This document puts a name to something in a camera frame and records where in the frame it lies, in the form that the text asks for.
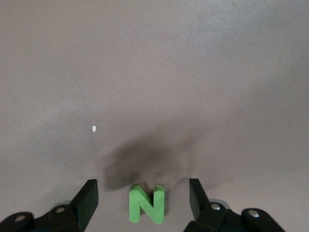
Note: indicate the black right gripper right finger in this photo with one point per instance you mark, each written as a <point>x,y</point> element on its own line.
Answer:
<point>200,205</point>

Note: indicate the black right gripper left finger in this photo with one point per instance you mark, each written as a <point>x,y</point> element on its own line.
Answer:
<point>84,205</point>

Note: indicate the green letter N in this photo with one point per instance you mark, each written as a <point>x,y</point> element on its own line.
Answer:
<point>135,207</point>

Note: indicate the small white speck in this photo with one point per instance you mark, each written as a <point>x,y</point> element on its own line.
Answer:
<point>94,129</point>

